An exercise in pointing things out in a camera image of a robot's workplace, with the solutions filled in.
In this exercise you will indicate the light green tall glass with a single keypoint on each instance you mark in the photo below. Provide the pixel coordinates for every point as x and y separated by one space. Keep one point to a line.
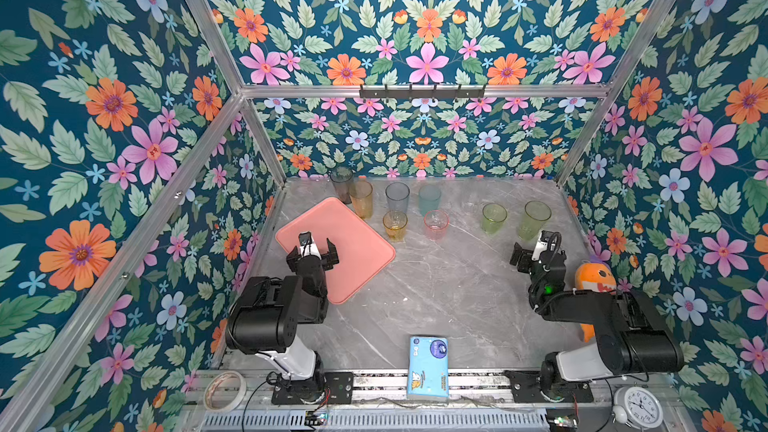
535 215

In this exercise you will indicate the black hook rail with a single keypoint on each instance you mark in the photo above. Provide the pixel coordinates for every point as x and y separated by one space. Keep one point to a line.
409 92

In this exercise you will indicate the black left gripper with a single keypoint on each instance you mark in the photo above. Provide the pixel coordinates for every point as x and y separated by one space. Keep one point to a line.
310 260

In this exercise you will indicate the green short glass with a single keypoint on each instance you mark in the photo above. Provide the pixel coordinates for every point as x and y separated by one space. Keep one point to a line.
494 217

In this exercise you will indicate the white ribbed cable duct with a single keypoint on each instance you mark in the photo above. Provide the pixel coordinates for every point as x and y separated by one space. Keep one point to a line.
377 420

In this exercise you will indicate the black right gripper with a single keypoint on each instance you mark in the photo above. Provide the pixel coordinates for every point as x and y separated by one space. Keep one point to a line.
527 258

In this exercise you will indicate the blue tissue pack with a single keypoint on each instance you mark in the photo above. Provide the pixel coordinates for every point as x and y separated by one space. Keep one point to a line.
428 371

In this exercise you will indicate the teal tall glass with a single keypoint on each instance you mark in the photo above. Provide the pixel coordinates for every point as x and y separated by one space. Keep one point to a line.
429 198

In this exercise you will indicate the blue-grey tall glass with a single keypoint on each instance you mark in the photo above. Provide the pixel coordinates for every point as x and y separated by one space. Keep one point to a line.
397 196

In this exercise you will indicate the masking tape roll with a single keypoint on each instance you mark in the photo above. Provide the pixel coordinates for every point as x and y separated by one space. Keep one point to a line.
225 392

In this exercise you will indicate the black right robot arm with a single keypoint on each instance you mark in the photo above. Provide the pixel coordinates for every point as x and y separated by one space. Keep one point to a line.
630 337

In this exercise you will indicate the pink plastic tray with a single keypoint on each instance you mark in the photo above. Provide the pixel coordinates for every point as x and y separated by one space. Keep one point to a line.
363 253

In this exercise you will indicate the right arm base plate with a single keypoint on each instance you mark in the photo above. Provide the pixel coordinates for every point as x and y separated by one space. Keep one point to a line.
527 387

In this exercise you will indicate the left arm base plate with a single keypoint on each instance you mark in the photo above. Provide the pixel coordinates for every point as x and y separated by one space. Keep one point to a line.
328 388

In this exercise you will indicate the yellow short glass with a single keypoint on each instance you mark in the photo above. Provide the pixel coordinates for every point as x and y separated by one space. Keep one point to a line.
395 223

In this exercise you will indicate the amber tall glass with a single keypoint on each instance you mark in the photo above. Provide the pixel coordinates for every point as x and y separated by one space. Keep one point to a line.
361 195

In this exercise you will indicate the orange plush toy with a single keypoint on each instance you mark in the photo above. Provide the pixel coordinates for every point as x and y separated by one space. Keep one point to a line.
595 277

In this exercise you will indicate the pink short glass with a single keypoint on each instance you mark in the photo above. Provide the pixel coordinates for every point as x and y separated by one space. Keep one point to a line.
436 223

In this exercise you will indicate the dark grey tall glass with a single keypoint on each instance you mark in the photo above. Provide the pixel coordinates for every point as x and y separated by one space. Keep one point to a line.
341 177

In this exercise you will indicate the white alarm clock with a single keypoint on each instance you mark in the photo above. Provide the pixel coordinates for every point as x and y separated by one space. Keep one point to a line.
636 407

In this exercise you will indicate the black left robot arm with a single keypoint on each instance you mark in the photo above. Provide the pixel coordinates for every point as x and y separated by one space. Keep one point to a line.
265 318

